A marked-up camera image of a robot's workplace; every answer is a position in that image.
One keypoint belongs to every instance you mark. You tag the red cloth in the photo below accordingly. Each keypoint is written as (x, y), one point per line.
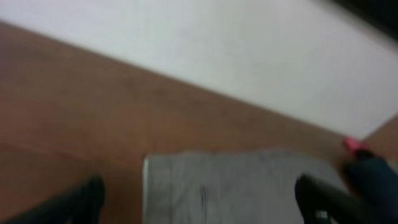
(353, 145)

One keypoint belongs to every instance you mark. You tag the dark blue garment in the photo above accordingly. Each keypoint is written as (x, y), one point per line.
(374, 180)

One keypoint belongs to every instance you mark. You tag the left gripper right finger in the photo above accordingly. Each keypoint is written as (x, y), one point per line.
(320, 202)

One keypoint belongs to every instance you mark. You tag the grey shorts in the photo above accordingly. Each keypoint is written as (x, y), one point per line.
(228, 187)

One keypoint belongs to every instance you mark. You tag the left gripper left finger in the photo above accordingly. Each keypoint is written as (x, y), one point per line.
(79, 205)

